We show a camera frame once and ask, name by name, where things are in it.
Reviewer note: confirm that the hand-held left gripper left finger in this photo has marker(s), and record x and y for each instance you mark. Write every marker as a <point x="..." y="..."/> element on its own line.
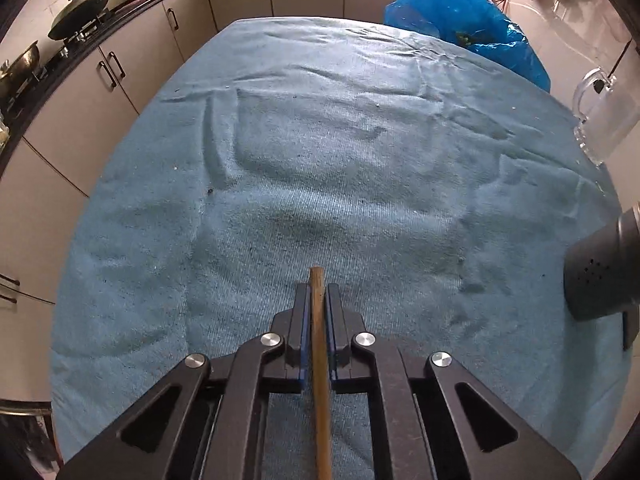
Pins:
<point x="301" y="350"/>

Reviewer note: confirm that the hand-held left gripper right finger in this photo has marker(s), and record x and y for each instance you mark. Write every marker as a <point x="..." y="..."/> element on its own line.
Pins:
<point x="334" y="350"/>

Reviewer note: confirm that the wooden chopstick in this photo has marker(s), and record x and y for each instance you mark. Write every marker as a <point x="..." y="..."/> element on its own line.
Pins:
<point x="320" y="385"/>

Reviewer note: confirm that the dark grey utensil holder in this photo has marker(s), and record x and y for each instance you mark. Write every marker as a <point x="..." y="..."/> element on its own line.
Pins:
<point x="600" y="275"/>

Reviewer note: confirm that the blue towel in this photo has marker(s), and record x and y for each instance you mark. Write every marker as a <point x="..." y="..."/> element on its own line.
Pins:
<point x="325" y="170"/>

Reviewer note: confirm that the black smartphone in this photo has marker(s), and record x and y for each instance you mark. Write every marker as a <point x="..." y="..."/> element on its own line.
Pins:
<point x="628" y="330"/>

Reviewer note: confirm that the beige lower cabinets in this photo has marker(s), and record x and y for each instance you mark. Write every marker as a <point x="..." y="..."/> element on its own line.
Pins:
<point x="70" y="125"/>

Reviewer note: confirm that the clear glass mug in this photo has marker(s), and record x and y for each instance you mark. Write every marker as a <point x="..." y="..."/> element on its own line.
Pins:
<point x="610" y="120"/>

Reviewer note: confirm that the blue plastic bag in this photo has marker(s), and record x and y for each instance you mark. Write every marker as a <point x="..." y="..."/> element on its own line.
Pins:
<point x="450" y="5"/>

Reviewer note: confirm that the black gas stove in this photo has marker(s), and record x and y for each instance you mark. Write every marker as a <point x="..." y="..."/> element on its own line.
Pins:
<point x="60" y="55"/>

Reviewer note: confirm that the steel pot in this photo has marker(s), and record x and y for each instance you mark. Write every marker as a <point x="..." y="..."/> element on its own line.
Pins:
<point x="22" y="65"/>

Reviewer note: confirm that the black wok with lid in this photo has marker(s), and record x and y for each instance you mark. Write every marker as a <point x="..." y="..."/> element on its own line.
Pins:
<point x="80" y="15"/>

